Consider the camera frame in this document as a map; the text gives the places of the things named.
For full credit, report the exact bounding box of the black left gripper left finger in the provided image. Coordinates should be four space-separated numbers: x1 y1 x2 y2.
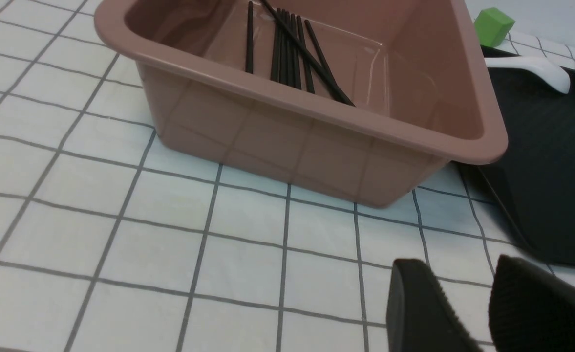
386 259 481 352

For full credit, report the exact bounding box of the black chopstick in bin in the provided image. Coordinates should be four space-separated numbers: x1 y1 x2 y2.
303 20 337 93
245 1 254 74
287 12 301 89
279 26 290 87
270 18 281 83
295 15 316 94

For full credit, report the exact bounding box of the pink plastic bin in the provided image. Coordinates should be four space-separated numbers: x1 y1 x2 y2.
94 0 508 208

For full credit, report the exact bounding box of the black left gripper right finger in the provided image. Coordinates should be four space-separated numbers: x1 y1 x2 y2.
488 255 575 352

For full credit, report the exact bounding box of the green cube block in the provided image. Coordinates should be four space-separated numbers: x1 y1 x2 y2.
473 7 515 47

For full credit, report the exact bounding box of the black plastic tray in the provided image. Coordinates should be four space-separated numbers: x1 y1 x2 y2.
462 67 575 267

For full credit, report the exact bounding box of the black chopstick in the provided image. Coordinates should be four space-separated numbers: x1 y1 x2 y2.
303 20 337 93
261 0 356 107
279 26 290 87
287 12 301 89
245 1 254 74
270 18 281 83
295 15 316 94

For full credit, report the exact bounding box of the white spoon far left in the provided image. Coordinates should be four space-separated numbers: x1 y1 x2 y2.
485 56 571 94

